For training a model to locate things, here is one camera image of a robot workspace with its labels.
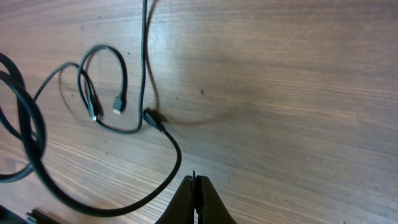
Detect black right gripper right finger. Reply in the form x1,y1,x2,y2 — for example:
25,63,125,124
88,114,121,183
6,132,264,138
195,175,237,224

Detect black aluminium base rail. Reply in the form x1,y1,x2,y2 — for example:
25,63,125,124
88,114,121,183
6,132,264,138
0,205,72,224

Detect black usb cable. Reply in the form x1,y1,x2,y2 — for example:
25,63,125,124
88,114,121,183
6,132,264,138
0,52,183,218
34,0,150,135

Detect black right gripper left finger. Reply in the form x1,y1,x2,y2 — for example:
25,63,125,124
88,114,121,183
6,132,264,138
155,175,195,224

